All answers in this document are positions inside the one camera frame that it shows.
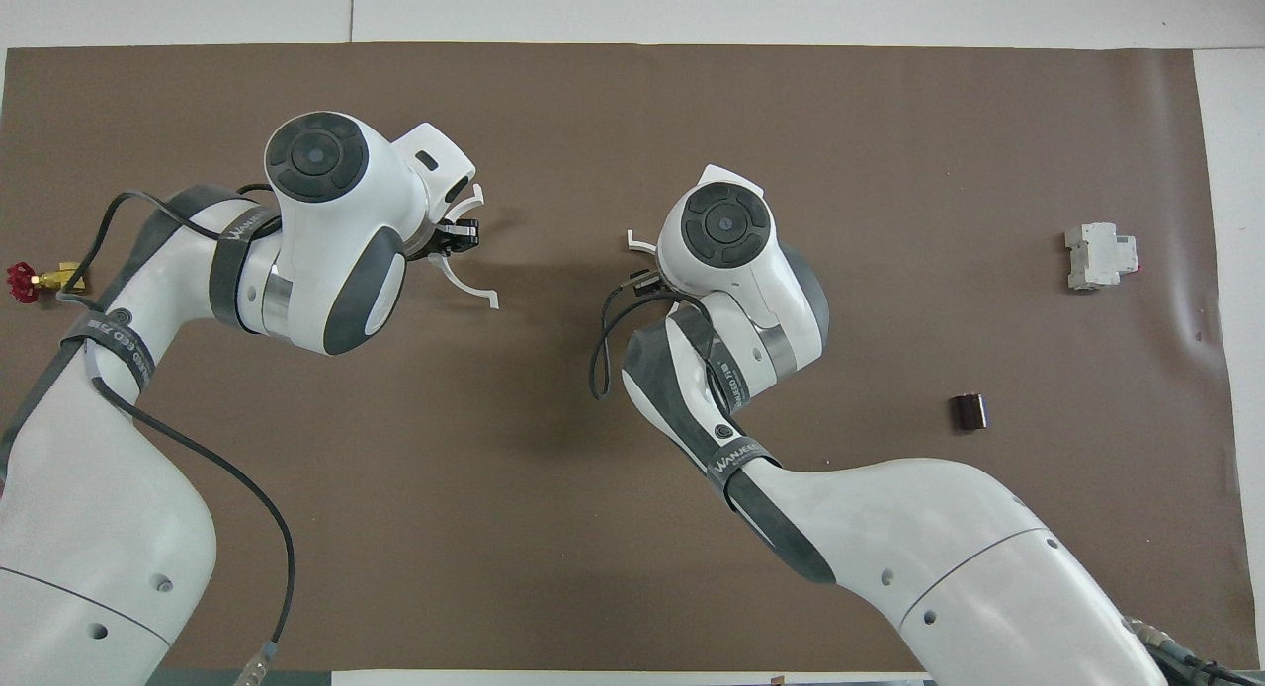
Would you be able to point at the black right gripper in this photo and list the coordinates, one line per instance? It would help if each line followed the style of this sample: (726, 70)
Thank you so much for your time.
(645, 282)

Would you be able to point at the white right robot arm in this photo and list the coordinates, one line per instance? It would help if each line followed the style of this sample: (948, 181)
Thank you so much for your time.
(939, 528)

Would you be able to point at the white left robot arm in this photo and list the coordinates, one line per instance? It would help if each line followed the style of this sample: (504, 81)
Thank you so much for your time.
(326, 241)

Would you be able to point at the brown paper table mat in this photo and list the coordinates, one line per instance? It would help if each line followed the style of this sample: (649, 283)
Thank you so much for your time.
(593, 123)

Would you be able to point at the dark brown small cylinder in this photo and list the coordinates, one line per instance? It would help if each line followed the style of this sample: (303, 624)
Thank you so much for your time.
(969, 412)

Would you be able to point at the grey circuit breaker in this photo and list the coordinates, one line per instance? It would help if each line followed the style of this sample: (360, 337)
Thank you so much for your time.
(1097, 256)

